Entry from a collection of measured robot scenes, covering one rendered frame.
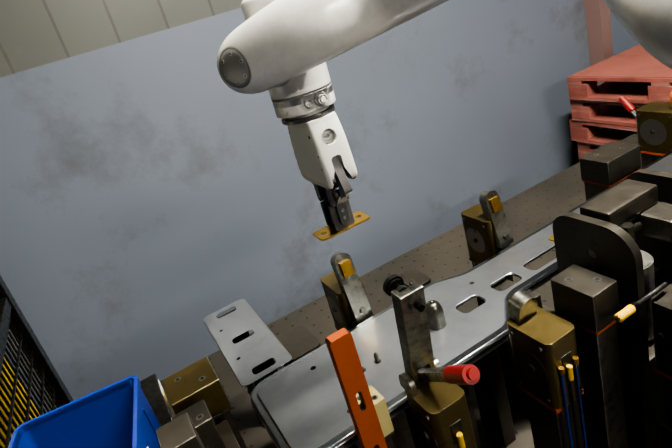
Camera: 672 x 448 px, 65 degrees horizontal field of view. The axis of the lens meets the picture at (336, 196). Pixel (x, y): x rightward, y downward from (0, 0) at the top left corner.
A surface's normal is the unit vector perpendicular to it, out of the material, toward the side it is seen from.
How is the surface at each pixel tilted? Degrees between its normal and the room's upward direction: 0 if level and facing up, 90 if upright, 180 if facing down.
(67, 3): 90
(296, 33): 85
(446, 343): 0
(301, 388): 0
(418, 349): 99
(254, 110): 90
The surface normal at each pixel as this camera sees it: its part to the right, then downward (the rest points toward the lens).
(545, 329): -0.26, -0.90
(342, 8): 0.24, 0.12
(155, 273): 0.44, 0.21
